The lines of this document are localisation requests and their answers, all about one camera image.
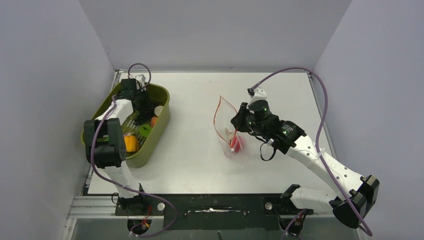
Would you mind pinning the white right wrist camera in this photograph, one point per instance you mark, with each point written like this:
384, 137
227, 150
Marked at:
256, 94

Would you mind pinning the olive green plastic bin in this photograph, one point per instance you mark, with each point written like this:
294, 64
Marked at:
161, 96

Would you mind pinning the aluminium frame rail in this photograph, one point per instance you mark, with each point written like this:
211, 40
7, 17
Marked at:
85, 206

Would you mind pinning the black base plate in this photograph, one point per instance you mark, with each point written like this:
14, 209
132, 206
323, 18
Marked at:
211, 211

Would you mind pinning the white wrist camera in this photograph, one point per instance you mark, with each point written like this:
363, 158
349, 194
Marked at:
256, 94
141, 81

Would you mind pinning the orange bell pepper toy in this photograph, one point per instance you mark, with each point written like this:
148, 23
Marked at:
131, 143

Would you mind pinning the clear zip bag orange zipper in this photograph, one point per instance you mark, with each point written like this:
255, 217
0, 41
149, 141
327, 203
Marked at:
223, 114

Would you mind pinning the red yellow apple toy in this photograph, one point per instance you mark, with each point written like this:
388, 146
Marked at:
237, 144

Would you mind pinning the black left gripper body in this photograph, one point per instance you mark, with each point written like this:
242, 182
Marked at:
144, 102

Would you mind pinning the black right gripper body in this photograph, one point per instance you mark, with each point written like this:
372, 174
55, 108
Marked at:
256, 128

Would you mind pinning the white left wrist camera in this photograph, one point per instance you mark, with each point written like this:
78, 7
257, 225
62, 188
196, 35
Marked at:
141, 81

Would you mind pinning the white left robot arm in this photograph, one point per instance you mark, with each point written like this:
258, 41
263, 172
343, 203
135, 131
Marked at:
105, 146

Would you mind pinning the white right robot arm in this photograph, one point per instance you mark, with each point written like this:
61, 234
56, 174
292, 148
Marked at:
352, 195

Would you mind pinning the orange round fruit toy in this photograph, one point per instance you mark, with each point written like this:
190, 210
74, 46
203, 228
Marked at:
153, 121

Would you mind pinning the black grape bunch toy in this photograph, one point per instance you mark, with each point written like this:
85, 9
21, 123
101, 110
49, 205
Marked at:
144, 116

